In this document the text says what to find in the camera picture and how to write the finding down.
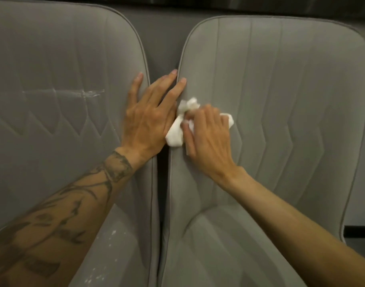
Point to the person's right hand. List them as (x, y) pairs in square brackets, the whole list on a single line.
[(210, 143)]

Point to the person's left hand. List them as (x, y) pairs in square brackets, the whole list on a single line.
[(146, 125)]

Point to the white cleaning cloth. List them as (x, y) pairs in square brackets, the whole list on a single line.
[(173, 137)]

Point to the grey padded chair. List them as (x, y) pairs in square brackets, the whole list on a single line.
[(290, 86), (50, 56)]

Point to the person's right forearm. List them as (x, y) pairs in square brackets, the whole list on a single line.
[(299, 233)]

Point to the person's left forearm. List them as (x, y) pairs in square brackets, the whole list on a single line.
[(59, 224)]

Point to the black metal wall strip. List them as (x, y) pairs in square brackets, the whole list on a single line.
[(260, 2)]

